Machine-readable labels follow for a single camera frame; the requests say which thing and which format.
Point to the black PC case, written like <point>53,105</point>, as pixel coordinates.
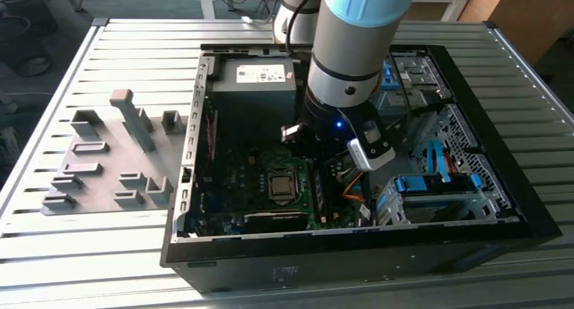
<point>313,255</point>

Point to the small silver wrist camera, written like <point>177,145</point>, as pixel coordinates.
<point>289,131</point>

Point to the black graphics card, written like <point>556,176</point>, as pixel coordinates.
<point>275,221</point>

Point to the green motherboard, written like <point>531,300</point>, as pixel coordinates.
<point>237,188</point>

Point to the wooden cabinet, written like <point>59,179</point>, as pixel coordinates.
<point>528,20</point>

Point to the hard disk in blue carrier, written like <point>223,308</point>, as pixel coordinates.
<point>414,183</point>

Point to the CPU socket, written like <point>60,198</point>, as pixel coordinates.
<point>283,199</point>

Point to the black wheeled chair base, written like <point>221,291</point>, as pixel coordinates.
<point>33,65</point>

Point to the metal disk bay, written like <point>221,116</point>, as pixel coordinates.
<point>448,199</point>

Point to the grey metal drive cage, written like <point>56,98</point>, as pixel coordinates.
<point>426,70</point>

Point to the silver CPU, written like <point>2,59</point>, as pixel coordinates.
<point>281,185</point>

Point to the grey power supply unit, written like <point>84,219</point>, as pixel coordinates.
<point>251,104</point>

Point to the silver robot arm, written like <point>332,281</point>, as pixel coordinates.
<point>354,53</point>

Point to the grey parts rack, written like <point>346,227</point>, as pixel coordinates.
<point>112,147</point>

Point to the white desk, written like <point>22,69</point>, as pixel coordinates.
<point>455,5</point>

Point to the blue plastic drive bracket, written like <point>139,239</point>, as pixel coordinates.
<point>388,84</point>

